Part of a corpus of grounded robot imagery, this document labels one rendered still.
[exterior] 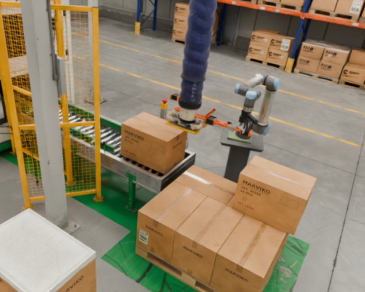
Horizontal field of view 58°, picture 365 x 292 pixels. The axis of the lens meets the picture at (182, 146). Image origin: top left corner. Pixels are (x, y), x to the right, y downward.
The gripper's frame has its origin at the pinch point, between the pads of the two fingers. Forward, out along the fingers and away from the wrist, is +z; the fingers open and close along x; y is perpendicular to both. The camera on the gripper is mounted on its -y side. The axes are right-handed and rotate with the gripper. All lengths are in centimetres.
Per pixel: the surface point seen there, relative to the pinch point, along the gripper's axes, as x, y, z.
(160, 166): 19, 75, 61
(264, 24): -844, 254, 32
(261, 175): 13.4, -27.3, 29.9
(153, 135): 18, 87, 29
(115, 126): -23, 173, 64
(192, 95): 10, 54, -22
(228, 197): 11, -1, 70
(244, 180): 22.3, -15.3, 35.5
